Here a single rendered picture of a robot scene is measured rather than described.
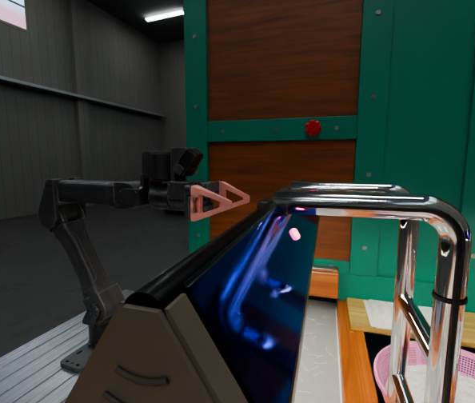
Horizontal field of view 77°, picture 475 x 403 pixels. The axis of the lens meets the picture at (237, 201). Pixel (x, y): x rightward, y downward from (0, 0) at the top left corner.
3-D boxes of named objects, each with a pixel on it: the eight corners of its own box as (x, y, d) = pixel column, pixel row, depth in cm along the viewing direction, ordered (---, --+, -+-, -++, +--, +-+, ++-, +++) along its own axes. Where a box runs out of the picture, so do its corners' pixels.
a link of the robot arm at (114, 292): (128, 305, 78) (75, 195, 80) (109, 317, 72) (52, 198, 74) (113, 313, 80) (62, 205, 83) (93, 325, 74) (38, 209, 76)
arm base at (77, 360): (137, 302, 85) (119, 298, 88) (77, 341, 67) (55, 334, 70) (139, 329, 86) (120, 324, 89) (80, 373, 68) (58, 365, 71)
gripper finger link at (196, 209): (241, 184, 58) (199, 182, 62) (226, 187, 52) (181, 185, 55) (241, 218, 59) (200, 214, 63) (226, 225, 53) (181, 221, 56)
